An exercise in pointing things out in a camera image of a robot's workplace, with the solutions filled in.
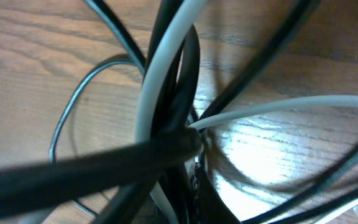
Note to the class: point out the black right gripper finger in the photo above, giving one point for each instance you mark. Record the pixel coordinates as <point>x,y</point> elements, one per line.
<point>211,208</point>

